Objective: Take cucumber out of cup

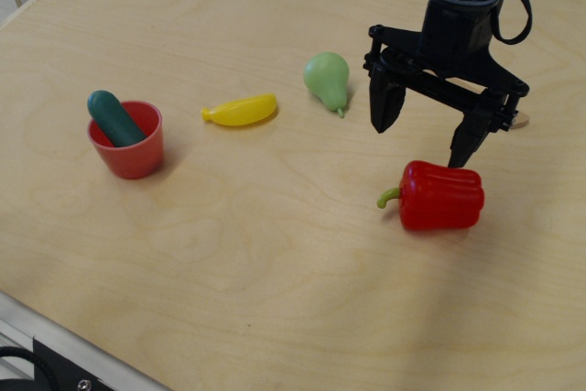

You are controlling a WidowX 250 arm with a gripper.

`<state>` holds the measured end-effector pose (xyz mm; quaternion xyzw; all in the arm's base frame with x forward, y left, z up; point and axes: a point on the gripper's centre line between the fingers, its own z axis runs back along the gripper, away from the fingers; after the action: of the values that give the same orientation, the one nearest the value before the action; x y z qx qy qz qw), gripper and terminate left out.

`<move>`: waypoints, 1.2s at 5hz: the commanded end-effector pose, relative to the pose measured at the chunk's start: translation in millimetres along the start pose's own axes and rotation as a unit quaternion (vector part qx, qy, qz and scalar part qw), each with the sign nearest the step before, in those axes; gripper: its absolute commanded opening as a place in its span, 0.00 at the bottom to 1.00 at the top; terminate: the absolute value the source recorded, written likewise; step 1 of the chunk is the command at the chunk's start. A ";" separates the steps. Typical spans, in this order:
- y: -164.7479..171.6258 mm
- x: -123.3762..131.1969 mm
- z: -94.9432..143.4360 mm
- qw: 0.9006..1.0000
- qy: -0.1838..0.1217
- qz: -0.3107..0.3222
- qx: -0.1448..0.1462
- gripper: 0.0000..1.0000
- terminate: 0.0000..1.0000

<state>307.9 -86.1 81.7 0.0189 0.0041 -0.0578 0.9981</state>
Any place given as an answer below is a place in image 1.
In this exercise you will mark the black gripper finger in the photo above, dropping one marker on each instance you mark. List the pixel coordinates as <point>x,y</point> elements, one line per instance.
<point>386,98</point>
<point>467,138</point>

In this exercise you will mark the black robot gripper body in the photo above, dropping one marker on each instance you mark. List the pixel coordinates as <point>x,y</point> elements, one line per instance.
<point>452,45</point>

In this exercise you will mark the dark green toy cucumber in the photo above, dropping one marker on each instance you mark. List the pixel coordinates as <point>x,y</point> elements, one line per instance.
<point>113,119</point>

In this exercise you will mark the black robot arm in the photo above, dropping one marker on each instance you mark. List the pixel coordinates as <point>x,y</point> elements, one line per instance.
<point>449,61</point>

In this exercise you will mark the red plastic cup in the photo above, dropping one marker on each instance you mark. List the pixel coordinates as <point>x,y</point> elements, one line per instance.
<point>141,159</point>

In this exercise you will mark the wooden toy knife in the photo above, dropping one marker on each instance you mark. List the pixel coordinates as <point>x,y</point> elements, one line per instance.
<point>520,118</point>

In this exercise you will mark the light green toy pear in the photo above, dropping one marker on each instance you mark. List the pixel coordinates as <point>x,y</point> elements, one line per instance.
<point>326,76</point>

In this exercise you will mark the red toy bell pepper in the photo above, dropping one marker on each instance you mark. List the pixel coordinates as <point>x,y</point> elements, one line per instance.
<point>434,197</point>

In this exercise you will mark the yellow toy banana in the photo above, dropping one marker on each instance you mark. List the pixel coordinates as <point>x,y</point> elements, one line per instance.
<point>246,111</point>

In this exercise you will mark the black bracket with screw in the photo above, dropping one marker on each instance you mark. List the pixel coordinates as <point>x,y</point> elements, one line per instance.
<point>68,375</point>

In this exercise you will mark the aluminium table frame rail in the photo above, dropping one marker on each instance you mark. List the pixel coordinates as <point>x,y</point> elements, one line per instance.
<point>20,325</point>

